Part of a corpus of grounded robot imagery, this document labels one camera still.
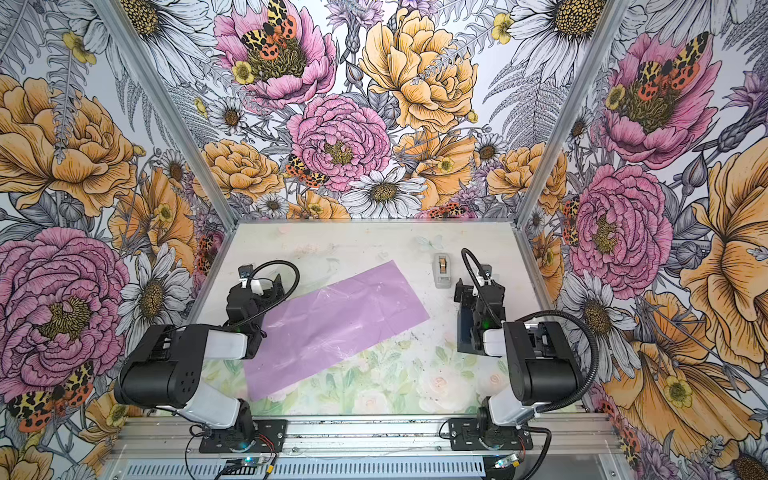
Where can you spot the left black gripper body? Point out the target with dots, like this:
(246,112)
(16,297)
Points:
(253,336)

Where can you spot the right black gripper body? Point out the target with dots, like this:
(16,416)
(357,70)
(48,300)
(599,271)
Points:
(470,322)

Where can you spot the purple wrapping paper sheet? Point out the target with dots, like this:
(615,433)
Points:
(316,331)

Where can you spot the dark blue gift box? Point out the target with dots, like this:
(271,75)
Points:
(465,325)

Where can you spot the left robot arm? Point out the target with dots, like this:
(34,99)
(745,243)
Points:
(164,370)

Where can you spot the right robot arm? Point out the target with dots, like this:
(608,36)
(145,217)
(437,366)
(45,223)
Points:
(541,369)

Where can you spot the grey tape dispenser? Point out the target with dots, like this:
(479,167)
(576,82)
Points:
(442,271)

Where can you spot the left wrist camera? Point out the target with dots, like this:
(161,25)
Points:
(245,271)

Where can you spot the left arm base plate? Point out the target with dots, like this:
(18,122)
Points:
(264,436)

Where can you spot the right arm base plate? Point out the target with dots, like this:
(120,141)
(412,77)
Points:
(467,434)

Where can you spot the aluminium front rail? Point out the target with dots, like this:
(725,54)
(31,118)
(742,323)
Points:
(168,438)

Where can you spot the white slotted cable duct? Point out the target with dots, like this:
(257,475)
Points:
(311,468)

